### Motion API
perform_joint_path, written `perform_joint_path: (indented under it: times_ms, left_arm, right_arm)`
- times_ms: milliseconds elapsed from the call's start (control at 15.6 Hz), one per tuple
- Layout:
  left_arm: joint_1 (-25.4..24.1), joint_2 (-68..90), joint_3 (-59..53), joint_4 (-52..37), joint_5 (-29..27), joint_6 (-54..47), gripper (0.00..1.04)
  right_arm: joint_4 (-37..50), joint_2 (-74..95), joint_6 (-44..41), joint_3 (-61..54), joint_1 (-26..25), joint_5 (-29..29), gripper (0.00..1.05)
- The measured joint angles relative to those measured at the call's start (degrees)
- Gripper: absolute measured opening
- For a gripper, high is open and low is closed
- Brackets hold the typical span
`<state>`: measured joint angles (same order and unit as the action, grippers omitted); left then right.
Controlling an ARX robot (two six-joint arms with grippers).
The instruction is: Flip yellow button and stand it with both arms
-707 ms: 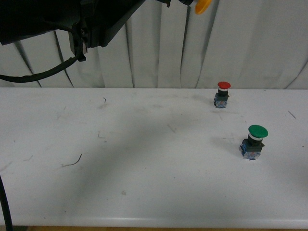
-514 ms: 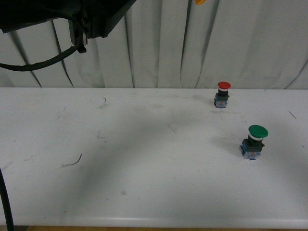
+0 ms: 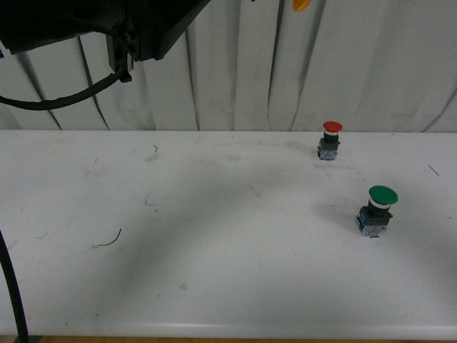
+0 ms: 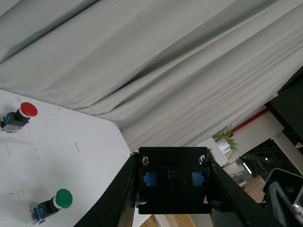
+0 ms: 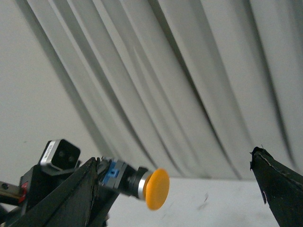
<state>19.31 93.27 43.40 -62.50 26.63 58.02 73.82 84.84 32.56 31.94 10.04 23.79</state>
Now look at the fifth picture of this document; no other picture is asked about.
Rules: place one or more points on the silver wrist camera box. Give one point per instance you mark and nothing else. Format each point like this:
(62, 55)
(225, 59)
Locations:
(60, 155)

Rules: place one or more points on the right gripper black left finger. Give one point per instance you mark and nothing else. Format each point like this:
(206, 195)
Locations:
(56, 199)

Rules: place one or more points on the yellow push button switch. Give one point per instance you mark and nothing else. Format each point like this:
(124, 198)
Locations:
(117, 177)

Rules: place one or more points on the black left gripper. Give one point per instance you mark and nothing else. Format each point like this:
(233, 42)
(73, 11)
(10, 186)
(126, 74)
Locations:
(98, 216)

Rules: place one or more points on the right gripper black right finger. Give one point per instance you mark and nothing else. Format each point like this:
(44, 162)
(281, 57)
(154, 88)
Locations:
(281, 188)

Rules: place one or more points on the white pleated curtain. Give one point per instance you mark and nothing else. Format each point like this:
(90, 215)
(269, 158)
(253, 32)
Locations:
(189, 85)

